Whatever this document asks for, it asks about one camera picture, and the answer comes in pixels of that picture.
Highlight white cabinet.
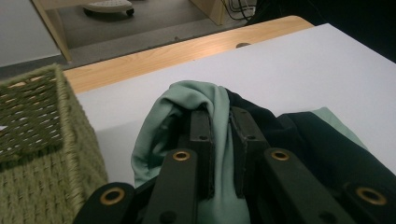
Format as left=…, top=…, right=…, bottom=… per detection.
left=0, top=0, right=63, bottom=68

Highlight black and mint green shirt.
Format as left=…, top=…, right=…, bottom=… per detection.
left=130, top=79, right=396, bottom=224

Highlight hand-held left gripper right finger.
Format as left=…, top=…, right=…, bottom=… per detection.
left=229, top=105, right=272, bottom=199

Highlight light wooden table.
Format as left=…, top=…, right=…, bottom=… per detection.
left=64, top=15, right=316, bottom=94

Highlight hanging black cables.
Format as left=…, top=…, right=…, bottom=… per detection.
left=220, top=0, right=258, bottom=21

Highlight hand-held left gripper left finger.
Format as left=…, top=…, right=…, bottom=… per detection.
left=178, top=106, right=216, bottom=200

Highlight green woven basket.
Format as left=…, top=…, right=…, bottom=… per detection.
left=0, top=63, right=109, bottom=224

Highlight light wooden desk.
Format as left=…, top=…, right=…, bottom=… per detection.
left=31, top=0, right=232, bottom=63

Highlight wheeled base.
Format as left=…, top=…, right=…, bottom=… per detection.
left=82, top=0, right=135, bottom=18

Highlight white table board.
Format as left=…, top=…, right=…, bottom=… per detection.
left=76, top=22, right=396, bottom=188

